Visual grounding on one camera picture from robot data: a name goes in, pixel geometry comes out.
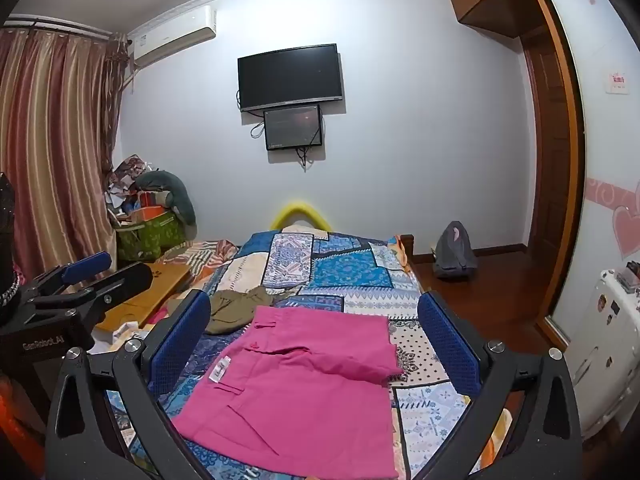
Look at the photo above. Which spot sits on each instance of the orange striped quilt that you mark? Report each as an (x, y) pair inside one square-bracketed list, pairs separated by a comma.
[(200, 257)]

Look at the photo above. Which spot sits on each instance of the white air conditioner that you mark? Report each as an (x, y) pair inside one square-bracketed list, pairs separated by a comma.
[(170, 35)]

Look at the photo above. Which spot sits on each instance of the striped brown curtain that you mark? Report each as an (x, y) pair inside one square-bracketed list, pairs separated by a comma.
[(50, 135)]

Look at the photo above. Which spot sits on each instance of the green patterned bag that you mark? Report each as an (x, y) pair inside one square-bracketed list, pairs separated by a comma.
[(150, 237)]

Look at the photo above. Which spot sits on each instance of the pile of mixed clutter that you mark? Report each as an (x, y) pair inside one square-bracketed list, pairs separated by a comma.
[(125, 170)]

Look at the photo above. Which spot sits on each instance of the grey backpack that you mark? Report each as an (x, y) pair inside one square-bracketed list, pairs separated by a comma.
[(452, 255)]

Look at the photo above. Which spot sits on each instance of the dark curtain rod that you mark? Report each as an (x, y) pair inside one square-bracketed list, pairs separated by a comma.
[(55, 25)]

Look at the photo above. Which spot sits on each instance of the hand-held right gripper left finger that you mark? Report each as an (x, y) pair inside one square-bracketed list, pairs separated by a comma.
[(180, 340)]

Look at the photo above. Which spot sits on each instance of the red and white sticker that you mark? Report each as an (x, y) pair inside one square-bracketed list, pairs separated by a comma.
[(617, 82)]

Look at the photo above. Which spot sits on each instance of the person's orange garment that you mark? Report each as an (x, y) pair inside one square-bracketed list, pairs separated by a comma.
[(12, 410)]

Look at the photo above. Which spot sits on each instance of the white appliance with stickers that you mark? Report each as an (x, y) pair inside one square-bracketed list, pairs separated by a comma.
[(605, 360)]

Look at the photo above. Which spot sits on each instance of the wooden door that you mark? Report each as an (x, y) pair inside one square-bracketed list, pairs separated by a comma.
[(547, 160)]

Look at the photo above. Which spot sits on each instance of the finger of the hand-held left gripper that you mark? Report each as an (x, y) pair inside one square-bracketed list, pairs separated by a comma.
[(87, 264), (125, 280)]

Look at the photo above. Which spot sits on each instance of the small black wall monitor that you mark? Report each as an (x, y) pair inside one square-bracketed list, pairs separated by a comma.
[(292, 127)]

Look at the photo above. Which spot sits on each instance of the white crumpled paper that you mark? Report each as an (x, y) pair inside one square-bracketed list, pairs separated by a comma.
[(125, 337)]

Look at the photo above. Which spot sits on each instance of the pink pants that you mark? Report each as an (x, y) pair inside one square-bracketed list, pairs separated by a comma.
[(280, 385)]

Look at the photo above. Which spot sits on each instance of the black wall television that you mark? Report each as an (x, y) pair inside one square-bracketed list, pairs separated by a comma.
[(290, 77)]

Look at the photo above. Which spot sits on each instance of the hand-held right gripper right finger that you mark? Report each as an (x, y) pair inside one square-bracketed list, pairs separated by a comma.
[(450, 345)]

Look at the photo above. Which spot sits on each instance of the yellow foam hoop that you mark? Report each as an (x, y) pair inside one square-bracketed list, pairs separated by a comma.
[(295, 206)]

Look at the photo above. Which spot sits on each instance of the pink heart decal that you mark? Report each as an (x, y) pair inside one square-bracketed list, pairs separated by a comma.
[(625, 225)]

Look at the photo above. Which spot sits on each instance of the blue patchwork blanket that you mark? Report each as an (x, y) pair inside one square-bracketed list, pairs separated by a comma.
[(350, 270)]

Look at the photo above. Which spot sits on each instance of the white wardrobe door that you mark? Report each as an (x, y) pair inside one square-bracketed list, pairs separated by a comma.
[(600, 150)]

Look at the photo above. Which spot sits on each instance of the wooden board with flower cutouts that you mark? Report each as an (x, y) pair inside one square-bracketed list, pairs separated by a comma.
[(150, 290)]

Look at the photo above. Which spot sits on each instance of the grey green pillow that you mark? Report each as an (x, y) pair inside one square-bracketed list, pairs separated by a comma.
[(175, 190)]

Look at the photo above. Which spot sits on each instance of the wooden bed frame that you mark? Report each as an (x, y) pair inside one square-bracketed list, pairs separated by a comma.
[(407, 247)]

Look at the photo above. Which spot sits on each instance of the olive green pants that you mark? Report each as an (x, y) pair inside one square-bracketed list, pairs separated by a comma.
[(230, 310)]

